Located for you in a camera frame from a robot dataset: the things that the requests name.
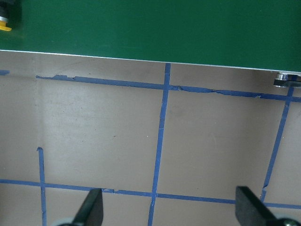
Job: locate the green conveyor belt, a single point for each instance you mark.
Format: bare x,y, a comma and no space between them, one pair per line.
253,34

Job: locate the yellow push button switch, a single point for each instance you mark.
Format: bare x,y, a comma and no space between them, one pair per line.
10,15

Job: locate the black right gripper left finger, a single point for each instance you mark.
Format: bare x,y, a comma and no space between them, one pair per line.
91,210

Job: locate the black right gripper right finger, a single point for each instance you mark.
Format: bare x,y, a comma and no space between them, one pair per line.
250,211

